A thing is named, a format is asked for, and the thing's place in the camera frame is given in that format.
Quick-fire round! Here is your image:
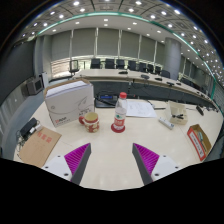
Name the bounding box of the small open white box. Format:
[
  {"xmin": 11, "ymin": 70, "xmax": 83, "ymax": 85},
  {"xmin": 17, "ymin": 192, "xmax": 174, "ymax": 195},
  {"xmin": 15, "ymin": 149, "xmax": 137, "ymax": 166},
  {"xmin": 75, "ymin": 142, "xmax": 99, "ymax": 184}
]
[{"xmin": 165, "ymin": 100, "xmax": 189, "ymax": 126}]

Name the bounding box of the red mug with white flowers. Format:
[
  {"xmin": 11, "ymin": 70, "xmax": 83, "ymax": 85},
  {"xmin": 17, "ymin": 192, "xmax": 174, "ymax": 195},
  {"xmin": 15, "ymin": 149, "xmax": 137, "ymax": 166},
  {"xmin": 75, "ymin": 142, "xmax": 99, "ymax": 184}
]
[{"xmin": 78, "ymin": 111, "xmax": 101, "ymax": 134}]

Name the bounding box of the open cardboard box red side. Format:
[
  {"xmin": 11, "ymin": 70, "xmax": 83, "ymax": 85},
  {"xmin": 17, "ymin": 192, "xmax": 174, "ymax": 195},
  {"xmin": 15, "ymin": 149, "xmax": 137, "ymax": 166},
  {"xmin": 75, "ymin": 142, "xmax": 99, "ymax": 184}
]
[{"xmin": 186, "ymin": 123, "xmax": 213, "ymax": 163}]

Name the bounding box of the black power adapter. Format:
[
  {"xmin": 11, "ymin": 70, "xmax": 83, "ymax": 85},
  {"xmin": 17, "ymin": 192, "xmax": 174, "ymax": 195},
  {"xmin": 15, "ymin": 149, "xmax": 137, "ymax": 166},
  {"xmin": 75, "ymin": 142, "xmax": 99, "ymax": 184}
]
[{"xmin": 19, "ymin": 117, "xmax": 39, "ymax": 138}]

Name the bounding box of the small white charger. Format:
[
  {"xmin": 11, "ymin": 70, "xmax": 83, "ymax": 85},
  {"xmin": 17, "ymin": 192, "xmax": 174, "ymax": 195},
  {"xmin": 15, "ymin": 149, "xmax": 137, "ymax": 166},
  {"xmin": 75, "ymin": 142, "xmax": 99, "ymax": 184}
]
[{"xmin": 29, "ymin": 123, "xmax": 44, "ymax": 135}]

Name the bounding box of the large white cardboard box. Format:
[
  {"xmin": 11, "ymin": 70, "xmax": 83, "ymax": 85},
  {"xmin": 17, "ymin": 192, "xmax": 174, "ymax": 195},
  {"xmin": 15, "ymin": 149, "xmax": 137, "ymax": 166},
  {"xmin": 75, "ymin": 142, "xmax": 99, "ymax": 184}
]
[{"xmin": 43, "ymin": 78, "xmax": 96, "ymax": 128}]

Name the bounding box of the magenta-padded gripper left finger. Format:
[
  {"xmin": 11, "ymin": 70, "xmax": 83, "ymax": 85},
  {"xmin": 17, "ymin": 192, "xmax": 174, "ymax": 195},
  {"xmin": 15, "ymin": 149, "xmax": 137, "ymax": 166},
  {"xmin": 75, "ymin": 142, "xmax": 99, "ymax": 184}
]
[{"xmin": 42, "ymin": 142, "xmax": 92, "ymax": 186}]

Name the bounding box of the white printed paper sheet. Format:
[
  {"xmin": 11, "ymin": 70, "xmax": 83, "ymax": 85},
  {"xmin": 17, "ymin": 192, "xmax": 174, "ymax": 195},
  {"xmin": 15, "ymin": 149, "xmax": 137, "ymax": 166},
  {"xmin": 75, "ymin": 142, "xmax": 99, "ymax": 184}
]
[{"xmin": 124, "ymin": 99, "xmax": 158, "ymax": 119}]

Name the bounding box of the white remote control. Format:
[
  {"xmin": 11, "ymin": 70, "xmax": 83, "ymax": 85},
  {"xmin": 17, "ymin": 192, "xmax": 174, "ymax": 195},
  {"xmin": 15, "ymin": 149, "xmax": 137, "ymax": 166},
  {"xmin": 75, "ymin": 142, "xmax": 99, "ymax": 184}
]
[{"xmin": 157, "ymin": 116, "xmax": 175, "ymax": 131}]

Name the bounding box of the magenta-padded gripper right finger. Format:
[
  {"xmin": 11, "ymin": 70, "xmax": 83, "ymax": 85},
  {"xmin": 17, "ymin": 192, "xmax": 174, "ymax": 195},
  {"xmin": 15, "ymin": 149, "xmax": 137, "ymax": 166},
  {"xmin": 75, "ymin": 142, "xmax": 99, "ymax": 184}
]
[{"xmin": 132, "ymin": 143, "xmax": 183, "ymax": 186}]

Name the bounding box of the group of ceiling lights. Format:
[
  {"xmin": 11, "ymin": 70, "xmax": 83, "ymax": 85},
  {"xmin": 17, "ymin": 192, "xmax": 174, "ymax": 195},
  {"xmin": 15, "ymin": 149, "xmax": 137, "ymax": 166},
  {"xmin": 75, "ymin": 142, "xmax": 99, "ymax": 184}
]
[{"xmin": 19, "ymin": 0, "xmax": 224, "ymax": 78}]

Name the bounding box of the clear red-capped water bottle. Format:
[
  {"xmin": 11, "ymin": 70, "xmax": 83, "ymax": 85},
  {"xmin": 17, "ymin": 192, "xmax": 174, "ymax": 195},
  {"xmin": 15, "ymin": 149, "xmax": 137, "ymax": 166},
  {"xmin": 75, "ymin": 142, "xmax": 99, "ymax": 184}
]
[{"xmin": 113, "ymin": 91, "xmax": 128, "ymax": 132}]

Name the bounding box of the row of black office chairs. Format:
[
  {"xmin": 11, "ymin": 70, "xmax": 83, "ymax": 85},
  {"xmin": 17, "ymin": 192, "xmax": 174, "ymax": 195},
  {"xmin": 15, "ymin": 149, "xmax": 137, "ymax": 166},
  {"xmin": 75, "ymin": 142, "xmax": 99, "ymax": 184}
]
[{"xmin": 69, "ymin": 58, "xmax": 173, "ymax": 79}]

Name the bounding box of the black cable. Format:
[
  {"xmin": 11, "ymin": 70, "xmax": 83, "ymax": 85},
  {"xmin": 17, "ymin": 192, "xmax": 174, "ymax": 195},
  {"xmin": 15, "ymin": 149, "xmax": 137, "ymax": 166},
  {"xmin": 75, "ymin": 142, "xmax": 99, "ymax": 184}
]
[{"xmin": 15, "ymin": 129, "xmax": 29, "ymax": 149}]

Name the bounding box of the old grey monitor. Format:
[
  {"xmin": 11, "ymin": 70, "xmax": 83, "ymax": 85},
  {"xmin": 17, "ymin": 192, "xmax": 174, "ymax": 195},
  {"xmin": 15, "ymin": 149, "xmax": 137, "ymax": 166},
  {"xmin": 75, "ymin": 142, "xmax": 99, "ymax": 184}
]
[{"xmin": 25, "ymin": 77, "xmax": 45, "ymax": 97}]

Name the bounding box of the flat brown cardboard sheet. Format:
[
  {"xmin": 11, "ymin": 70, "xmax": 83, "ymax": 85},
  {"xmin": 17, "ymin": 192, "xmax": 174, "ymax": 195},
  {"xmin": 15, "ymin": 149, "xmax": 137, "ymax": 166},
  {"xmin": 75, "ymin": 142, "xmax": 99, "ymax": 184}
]
[{"xmin": 18, "ymin": 125, "xmax": 63, "ymax": 168}]

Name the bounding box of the long curved conference desk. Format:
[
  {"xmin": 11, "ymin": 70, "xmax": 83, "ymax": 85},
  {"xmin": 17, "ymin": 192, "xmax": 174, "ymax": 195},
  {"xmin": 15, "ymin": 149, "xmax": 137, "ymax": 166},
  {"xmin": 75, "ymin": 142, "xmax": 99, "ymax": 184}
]
[{"xmin": 71, "ymin": 68, "xmax": 218, "ymax": 111}]

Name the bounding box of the black desktop device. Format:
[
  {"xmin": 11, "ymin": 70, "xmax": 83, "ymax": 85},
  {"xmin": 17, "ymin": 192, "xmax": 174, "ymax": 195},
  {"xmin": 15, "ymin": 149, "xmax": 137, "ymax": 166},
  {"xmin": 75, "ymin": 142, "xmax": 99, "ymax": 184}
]
[{"xmin": 94, "ymin": 92, "xmax": 119, "ymax": 109}]

